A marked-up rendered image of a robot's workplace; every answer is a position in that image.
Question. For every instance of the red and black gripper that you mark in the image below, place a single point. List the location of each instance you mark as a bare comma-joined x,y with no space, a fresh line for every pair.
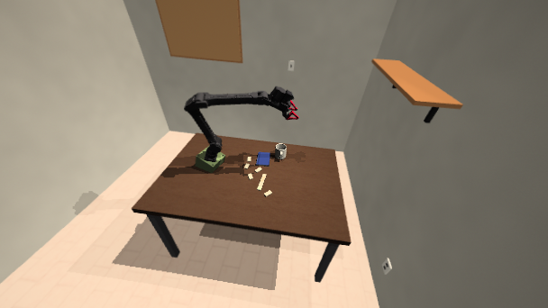
288,115

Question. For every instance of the white mug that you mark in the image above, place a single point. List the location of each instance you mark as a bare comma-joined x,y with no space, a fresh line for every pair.
278,149

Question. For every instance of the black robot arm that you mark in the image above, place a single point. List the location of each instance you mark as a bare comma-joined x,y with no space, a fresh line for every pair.
201,99

